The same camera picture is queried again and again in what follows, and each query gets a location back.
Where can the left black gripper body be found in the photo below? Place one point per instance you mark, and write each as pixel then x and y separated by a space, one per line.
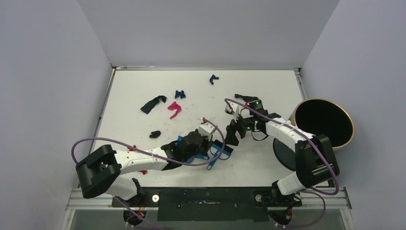
pixel 203 149

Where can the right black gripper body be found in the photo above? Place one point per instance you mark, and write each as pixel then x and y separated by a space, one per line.
pixel 238 127

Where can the blue hand brush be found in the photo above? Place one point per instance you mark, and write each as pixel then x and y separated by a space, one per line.
pixel 215 150

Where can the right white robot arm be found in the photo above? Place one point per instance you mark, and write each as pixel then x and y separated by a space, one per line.
pixel 315 161

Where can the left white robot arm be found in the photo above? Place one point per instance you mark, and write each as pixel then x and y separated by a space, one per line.
pixel 103 171

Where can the black paper scrap right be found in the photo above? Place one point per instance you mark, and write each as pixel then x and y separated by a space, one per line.
pixel 246 98

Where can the small black paper scrap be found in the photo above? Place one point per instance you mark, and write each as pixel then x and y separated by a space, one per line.
pixel 155 134

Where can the pink paper scrap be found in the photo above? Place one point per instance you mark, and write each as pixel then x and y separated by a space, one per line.
pixel 176 108

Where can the dark blue paper scrap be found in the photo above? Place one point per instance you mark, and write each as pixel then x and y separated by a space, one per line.
pixel 180 94

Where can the black paper scrap strip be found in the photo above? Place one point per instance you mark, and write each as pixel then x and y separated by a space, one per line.
pixel 146 108

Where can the far dark blue scrap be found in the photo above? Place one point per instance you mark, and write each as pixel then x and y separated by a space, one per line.
pixel 212 79

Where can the black gold-rimmed waste bin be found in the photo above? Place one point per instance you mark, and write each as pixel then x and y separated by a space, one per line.
pixel 320 116

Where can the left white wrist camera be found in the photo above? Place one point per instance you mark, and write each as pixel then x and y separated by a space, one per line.
pixel 207 130

